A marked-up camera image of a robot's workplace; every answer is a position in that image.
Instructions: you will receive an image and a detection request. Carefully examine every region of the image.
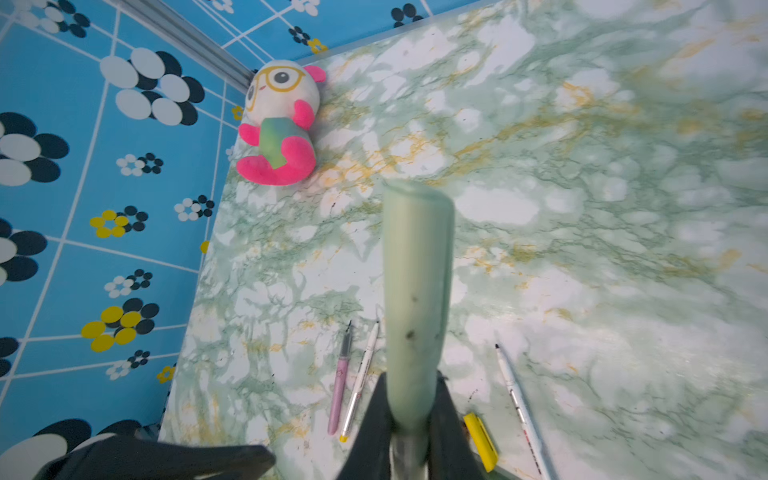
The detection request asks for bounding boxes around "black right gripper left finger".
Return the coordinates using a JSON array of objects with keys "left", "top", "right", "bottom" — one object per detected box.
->
[{"left": 337, "top": 373, "right": 393, "bottom": 480}]

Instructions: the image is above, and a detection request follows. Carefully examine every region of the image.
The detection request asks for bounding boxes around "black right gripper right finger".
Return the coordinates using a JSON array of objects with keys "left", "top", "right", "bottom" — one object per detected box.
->
[{"left": 427, "top": 372, "right": 485, "bottom": 480}]

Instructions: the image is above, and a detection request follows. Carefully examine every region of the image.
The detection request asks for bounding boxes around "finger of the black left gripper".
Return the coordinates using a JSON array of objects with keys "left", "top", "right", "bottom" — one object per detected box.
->
[{"left": 35, "top": 436, "right": 276, "bottom": 480}]

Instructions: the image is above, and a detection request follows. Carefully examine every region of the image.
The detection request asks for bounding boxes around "white marker pen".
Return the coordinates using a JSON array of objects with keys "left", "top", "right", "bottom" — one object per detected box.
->
[{"left": 494, "top": 343, "right": 553, "bottom": 480}]

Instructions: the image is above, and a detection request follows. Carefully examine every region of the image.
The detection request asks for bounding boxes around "light green pen cap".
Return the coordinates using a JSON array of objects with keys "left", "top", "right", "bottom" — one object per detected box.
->
[{"left": 381, "top": 178, "right": 457, "bottom": 480}]

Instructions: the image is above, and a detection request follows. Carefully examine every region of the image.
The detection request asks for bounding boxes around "yellow pen cap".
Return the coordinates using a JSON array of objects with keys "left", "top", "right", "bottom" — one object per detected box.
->
[{"left": 463, "top": 412, "right": 499, "bottom": 472}]

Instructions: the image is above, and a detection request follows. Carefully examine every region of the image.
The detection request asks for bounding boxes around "white pen yellow tip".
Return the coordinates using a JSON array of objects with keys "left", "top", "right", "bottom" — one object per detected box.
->
[{"left": 339, "top": 321, "right": 381, "bottom": 443}]

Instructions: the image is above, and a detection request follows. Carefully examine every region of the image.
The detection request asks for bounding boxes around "pink pen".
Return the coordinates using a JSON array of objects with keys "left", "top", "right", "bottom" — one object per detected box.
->
[{"left": 327, "top": 322, "right": 353, "bottom": 436}]

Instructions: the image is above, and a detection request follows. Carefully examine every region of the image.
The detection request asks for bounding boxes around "pink white plush toy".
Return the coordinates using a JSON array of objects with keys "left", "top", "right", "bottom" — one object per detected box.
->
[{"left": 236, "top": 60, "right": 327, "bottom": 186}]

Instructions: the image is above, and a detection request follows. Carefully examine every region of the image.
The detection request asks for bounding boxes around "aluminium corner post left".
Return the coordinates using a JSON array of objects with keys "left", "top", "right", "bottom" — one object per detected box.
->
[{"left": 107, "top": 0, "right": 253, "bottom": 93}]

